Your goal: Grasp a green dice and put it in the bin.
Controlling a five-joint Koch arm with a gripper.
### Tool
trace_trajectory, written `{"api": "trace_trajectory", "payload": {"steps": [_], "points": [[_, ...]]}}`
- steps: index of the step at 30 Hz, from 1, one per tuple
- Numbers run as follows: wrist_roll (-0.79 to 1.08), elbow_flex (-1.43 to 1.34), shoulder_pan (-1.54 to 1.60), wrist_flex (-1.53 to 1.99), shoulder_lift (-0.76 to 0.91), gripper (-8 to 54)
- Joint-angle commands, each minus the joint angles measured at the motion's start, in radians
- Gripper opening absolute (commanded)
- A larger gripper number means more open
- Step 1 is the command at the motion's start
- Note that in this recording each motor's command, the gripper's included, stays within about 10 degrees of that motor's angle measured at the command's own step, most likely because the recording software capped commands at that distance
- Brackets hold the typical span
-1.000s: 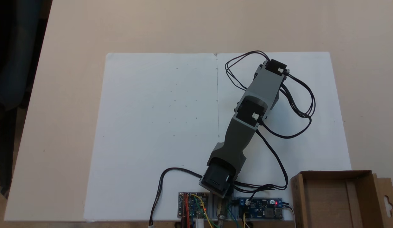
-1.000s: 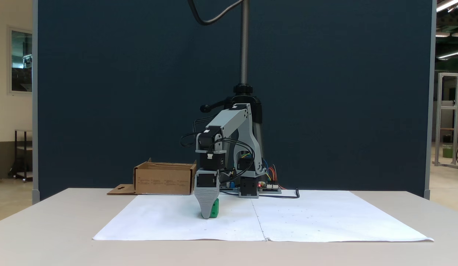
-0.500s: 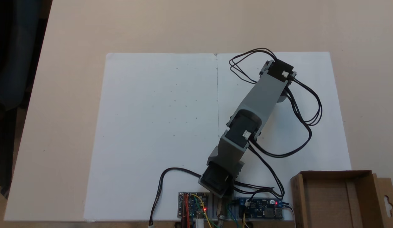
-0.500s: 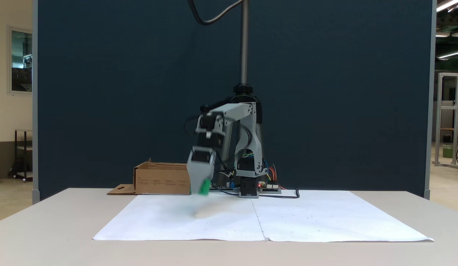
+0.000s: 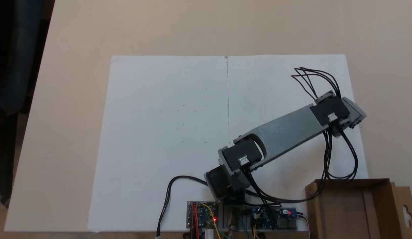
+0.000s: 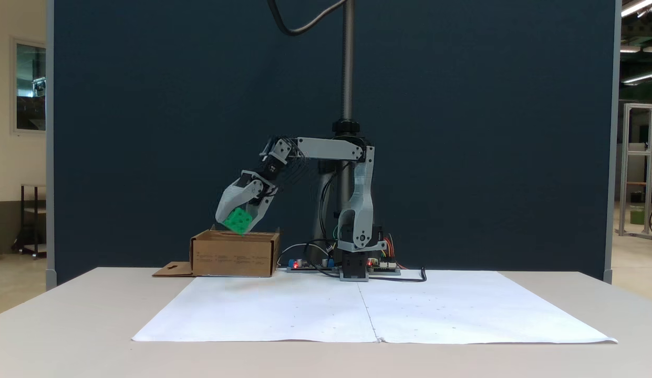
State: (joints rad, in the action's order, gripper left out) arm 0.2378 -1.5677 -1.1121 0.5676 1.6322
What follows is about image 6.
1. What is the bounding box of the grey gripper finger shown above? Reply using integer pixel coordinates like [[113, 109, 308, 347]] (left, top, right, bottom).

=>
[[245, 198, 274, 235], [215, 181, 264, 225]]

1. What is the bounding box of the green die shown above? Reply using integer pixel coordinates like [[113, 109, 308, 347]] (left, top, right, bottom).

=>
[[222, 208, 253, 236]]

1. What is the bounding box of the brown cardboard box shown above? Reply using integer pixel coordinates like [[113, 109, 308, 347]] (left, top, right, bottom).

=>
[[152, 225, 281, 278]]

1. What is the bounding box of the blue circuit board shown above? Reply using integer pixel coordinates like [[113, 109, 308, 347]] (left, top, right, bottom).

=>
[[286, 257, 340, 274]]

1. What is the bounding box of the dark blue partition panel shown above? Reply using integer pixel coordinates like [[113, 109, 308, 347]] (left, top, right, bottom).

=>
[[46, 0, 621, 287]]

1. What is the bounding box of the dark shelf cart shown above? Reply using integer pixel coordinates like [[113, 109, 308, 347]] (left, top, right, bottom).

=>
[[12, 184, 47, 258]]

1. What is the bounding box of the white paper sheet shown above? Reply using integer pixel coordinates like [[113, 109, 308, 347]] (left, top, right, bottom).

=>
[[131, 276, 619, 345]]

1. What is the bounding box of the framed window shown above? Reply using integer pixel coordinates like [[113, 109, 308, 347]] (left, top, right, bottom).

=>
[[11, 37, 47, 135]]

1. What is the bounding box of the circuit board with coloured wires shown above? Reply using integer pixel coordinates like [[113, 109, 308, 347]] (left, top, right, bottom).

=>
[[368, 258, 402, 276]]

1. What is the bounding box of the metal camera pole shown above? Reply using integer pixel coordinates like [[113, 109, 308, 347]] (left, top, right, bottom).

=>
[[312, 0, 361, 266]]

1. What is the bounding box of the black camera cable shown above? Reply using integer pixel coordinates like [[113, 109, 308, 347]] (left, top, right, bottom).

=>
[[266, 0, 348, 37]]

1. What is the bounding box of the thick black power cable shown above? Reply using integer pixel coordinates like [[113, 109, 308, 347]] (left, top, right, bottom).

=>
[[369, 267, 428, 284]]

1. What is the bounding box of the aluminium profile frame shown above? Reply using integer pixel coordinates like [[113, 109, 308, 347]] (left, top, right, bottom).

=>
[[618, 103, 652, 238]]

